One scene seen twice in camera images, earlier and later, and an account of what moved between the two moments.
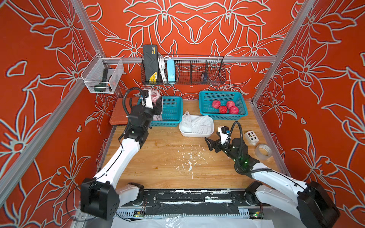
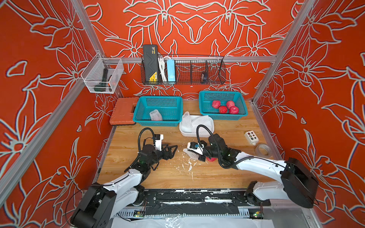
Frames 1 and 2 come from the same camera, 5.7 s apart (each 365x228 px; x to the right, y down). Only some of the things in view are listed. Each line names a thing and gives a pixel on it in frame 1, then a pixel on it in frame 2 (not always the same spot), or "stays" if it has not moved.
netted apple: [216, 104] stays
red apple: [230, 104] stays
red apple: [234, 110] stays
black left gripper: [157, 109] to [169, 156]
